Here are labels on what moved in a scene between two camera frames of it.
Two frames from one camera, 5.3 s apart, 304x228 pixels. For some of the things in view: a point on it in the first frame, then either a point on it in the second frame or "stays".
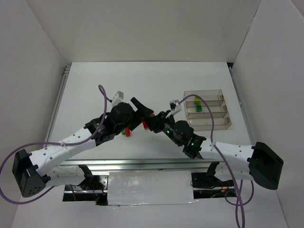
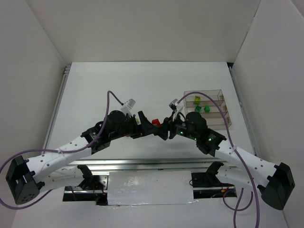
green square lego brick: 198,108 stays
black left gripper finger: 144,111 → 147,128
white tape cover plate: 150,187 stays
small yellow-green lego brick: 197,100 stays
